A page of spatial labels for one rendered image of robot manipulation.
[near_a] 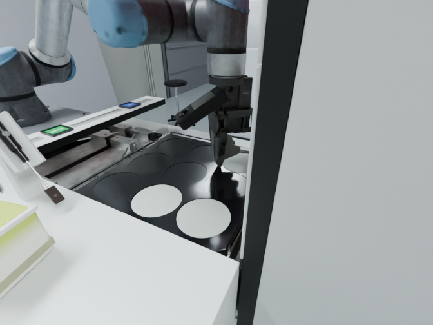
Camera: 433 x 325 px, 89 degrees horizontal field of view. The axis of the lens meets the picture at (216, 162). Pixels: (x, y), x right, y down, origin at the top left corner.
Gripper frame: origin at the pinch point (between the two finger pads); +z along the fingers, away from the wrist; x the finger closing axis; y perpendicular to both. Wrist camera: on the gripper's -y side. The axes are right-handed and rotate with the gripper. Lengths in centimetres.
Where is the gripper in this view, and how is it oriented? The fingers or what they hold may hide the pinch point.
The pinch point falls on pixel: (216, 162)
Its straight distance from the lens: 54.4
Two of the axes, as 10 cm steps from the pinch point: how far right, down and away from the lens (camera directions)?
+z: 0.0, 8.6, 5.1
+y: 9.5, -1.6, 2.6
